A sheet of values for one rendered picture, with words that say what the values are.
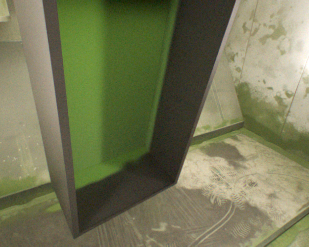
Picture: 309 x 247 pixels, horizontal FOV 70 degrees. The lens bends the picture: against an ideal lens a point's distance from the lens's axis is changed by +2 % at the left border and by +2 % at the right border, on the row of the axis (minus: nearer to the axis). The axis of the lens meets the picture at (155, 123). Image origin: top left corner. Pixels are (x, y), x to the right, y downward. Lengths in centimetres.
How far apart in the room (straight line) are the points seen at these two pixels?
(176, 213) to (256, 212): 60
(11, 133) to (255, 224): 186
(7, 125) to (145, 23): 130
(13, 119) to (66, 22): 117
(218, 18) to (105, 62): 49
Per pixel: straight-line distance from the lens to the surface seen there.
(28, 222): 186
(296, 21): 254
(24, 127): 192
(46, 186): 193
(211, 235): 168
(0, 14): 176
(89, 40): 95
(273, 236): 184
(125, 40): 102
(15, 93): 197
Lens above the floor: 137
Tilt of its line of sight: 28 degrees down
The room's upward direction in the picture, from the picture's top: 2 degrees clockwise
